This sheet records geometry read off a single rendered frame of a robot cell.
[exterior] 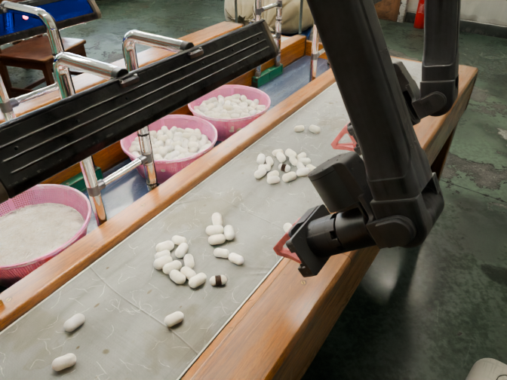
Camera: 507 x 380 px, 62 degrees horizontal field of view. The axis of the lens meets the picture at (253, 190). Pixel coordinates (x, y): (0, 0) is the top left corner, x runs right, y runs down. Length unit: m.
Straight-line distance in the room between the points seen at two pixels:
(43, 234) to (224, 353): 0.51
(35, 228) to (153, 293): 0.34
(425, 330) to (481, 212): 0.86
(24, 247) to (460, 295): 1.57
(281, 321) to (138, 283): 0.28
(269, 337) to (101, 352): 0.27
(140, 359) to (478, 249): 1.72
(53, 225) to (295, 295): 0.55
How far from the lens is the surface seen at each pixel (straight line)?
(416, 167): 0.50
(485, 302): 1.95
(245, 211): 0.95
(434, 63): 0.84
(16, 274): 0.94
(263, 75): 1.75
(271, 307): 0.74
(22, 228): 1.04
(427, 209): 0.52
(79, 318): 0.78
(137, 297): 0.81
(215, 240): 0.86
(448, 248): 2.12
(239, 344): 0.69
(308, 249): 0.62
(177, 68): 0.73
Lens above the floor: 1.34
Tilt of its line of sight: 36 degrees down
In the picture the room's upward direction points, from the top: straight up
